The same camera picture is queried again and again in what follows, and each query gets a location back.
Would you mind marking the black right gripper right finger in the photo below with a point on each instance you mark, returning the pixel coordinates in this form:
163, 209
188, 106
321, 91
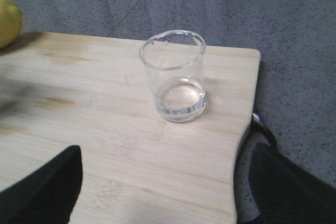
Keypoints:
285, 193

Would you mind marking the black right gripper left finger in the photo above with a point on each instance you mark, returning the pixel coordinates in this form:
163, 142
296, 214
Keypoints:
47, 195

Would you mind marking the clear glass beaker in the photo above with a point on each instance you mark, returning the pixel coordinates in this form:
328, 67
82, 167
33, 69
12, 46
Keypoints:
173, 62

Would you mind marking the wooden cutting board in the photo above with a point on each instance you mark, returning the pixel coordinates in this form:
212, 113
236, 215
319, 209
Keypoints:
59, 90

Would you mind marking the yellow lemon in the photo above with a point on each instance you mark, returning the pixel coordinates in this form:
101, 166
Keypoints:
11, 22

